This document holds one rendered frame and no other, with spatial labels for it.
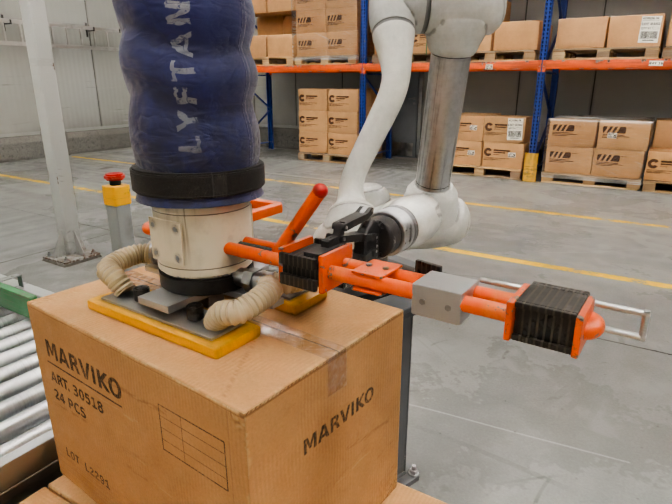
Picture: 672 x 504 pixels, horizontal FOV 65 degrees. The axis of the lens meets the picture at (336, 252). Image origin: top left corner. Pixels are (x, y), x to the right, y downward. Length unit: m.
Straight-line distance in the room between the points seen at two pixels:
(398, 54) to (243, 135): 0.50
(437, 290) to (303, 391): 0.25
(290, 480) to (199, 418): 0.17
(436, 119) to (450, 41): 0.20
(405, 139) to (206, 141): 9.15
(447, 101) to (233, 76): 0.72
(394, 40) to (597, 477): 1.66
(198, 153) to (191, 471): 0.48
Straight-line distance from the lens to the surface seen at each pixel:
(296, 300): 0.97
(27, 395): 1.68
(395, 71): 1.23
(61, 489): 1.32
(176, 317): 0.93
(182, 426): 0.84
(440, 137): 1.47
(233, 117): 0.87
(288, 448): 0.81
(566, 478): 2.20
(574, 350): 0.65
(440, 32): 1.37
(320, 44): 9.23
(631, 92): 9.09
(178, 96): 0.85
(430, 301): 0.70
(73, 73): 11.76
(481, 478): 2.10
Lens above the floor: 1.34
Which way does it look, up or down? 18 degrees down
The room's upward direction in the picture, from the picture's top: straight up
